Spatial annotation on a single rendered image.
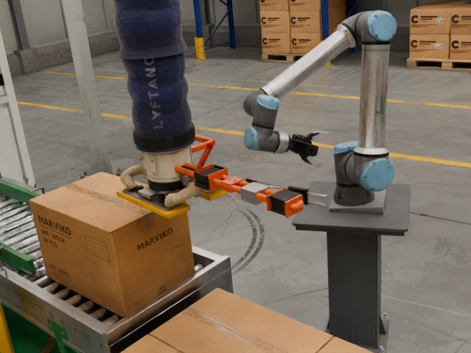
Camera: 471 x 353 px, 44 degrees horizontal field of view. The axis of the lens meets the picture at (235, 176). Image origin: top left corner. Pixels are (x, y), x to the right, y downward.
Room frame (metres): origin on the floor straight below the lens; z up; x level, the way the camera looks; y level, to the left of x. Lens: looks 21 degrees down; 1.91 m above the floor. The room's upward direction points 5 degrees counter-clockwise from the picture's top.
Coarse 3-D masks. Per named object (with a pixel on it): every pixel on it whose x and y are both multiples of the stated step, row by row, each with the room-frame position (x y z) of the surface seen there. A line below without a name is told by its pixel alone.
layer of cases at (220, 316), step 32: (192, 320) 1.98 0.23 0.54; (224, 320) 1.96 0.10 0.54; (256, 320) 1.94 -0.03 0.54; (288, 320) 1.92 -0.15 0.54; (128, 352) 1.81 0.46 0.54; (160, 352) 1.79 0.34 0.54; (192, 352) 1.78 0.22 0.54; (224, 352) 1.76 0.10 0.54; (256, 352) 1.74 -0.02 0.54; (288, 352) 1.72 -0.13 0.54; (320, 352) 1.71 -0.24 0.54; (352, 352) 1.69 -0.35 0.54
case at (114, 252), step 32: (64, 192) 2.48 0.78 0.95; (96, 192) 2.44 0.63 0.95; (64, 224) 2.24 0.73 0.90; (96, 224) 2.10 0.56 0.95; (128, 224) 2.08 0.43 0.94; (160, 224) 2.19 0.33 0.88; (64, 256) 2.28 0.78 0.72; (96, 256) 2.11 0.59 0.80; (128, 256) 2.06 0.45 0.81; (160, 256) 2.17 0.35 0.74; (192, 256) 2.30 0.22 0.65; (96, 288) 2.14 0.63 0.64; (128, 288) 2.04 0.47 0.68; (160, 288) 2.15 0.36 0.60
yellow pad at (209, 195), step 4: (220, 188) 2.03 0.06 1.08; (204, 192) 2.01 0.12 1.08; (208, 192) 1.99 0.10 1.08; (212, 192) 2.00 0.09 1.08; (216, 192) 2.00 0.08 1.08; (220, 192) 2.00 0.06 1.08; (224, 192) 2.01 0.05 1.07; (228, 192) 2.02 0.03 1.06; (200, 196) 2.00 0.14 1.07; (204, 196) 1.99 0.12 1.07; (208, 196) 1.97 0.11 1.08; (212, 196) 1.97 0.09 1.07; (216, 196) 1.98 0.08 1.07; (220, 196) 2.00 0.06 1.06
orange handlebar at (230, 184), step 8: (200, 136) 2.33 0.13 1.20; (200, 144) 2.21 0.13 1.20; (192, 152) 2.18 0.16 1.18; (176, 168) 1.98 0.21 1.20; (184, 168) 1.96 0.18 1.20; (192, 176) 1.91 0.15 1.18; (224, 176) 1.84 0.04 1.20; (232, 176) 1.82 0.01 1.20; (216, 184) 1.81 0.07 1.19; (224, 184) 1.78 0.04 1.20; (232, 184) 1.76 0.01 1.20; (240, 184) 1.77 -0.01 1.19; (232, 192) 1.75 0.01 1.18; (240, 192) 1.72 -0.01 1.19; (272, 192) 1.67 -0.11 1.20; (264, 200) 1.63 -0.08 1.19; (296, 208) 1.55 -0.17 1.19
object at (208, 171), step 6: (198, 168) 1.89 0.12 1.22; (204, 168) 1.90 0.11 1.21; (210, 168) 1.91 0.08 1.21; (216, 168) 1.91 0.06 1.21; (222, 168) 1.89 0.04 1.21; (198, 174) 1.85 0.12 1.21; (204, 174) 1.86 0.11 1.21; (210, 174) 1.82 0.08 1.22; (216, 174) 1.83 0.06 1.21; (222, 174) 1.85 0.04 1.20; (198, 180) 1.86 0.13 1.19; (204, 180) 1.82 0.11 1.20; (210, 180) 1.82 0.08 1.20; (198, 186) 1.85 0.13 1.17; (204, 186) 1.83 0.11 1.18; (210, 186) 1.82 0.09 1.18; (216, 186) 1.83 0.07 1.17
